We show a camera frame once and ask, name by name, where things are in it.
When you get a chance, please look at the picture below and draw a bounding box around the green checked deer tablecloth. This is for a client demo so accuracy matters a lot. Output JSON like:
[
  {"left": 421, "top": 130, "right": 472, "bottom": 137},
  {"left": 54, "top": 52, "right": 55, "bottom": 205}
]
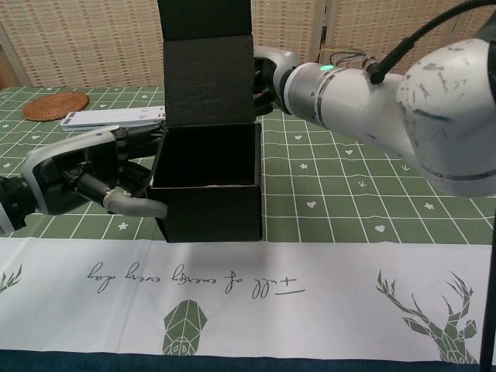
[{"left": 0, "top": 83, "right": 496, "bottom": 372}]

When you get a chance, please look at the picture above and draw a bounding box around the round woven rattan coaster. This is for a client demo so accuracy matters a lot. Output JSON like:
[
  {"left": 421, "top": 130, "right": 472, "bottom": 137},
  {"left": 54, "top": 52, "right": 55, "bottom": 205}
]
[{"left": 22, "top": 91, "right": 90, "bottom": 122}]

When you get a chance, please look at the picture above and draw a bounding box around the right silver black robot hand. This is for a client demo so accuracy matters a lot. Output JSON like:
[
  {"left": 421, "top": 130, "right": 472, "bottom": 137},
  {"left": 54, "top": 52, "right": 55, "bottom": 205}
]
[{"left": 251, "top": 45, "right": 301, "bottom": 115}]

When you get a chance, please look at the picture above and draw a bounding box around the black cardboard box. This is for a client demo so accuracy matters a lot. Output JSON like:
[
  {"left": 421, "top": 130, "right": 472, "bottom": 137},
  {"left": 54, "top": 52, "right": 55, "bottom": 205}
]
[{"left": 145, "top": 0, "right": 267, "bottom": 243}]

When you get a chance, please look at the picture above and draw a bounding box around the woven bamboo folding screen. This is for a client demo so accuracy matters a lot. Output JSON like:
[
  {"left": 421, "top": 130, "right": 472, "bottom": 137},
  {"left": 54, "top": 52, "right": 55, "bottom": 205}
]
[{"left": 0, "top": 0, "right": 496, "bottom": 88}]

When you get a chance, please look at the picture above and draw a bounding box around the white folded stand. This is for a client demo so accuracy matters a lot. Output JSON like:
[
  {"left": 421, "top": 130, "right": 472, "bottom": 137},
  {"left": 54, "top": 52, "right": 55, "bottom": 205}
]
[{"left": 60, "top": 105, "right": 167, "bottom": 133}]

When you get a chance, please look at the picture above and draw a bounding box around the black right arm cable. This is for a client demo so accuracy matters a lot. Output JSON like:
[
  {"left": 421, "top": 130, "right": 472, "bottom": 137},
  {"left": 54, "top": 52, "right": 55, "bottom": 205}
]
[{"left": 366, "top": 0, "right": 496, "bottom": 372}]

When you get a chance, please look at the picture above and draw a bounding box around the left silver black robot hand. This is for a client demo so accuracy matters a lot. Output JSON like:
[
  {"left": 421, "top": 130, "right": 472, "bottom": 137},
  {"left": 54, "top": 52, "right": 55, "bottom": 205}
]
[{"left": 21, "top": 124, "right": 170, "bottom": 221}]

